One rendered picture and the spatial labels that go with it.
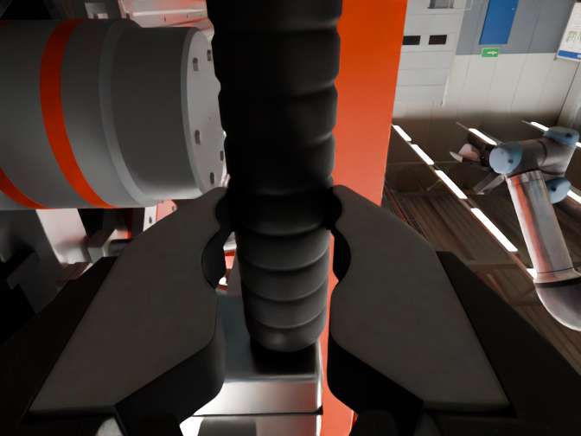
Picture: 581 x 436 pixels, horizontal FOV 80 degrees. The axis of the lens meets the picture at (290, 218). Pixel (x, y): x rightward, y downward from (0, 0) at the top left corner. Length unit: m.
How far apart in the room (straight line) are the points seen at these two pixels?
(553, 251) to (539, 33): 15.14
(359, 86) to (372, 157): 0.15
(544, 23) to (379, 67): 15.36
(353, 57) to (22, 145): 0.58
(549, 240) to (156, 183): 0.91
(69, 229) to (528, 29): 15.67
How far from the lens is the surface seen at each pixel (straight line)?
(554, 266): 1.03
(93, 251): 0.41
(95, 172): 0.26
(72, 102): 0.26
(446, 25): 14.40
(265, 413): 0.17
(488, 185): 1.30
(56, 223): 0.38
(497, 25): 15.16
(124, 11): 0.56
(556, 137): 1.13
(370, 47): 0.73
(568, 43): 10.16
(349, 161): 0.78
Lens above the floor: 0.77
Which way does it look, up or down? 31 degrees up
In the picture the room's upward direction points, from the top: 179 degrees clockwise
